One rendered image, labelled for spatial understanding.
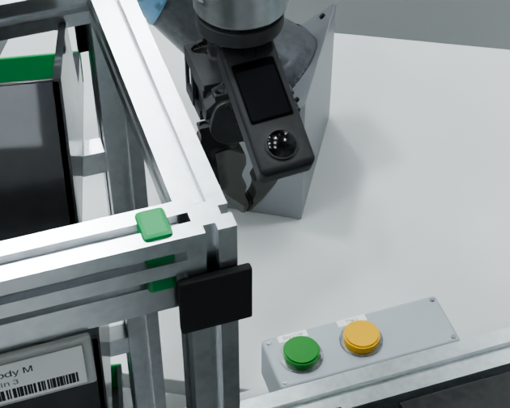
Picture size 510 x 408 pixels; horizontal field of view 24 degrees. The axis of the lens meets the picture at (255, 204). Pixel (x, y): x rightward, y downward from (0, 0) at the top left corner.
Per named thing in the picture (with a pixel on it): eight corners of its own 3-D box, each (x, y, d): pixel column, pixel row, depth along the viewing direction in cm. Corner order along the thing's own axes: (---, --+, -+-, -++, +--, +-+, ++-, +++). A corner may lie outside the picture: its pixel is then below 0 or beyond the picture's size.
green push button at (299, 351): (278, 351, 129) (278, 339, 128) (312, 342, 130) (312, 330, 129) (290, 379, 127) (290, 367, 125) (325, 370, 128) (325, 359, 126)
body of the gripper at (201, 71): (264, 80, 106) (265, -34, 98) (296, 140, 101) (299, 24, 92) (183, 97, 105) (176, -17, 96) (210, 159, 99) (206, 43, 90)
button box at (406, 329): (260, 372, 134) (260, 338, 129) (429, 327, 138) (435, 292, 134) (280, 422, 129) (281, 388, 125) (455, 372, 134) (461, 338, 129)
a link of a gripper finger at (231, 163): (231, 176, 111) (229, 100, 104) (251, 218, 107) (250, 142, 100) (199, 183, 110) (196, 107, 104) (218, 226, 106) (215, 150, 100)
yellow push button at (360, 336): (337, 335, 131) (337, 324, 130) (370, 326, 132) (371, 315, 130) (350, 363, 128) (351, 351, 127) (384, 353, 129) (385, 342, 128)
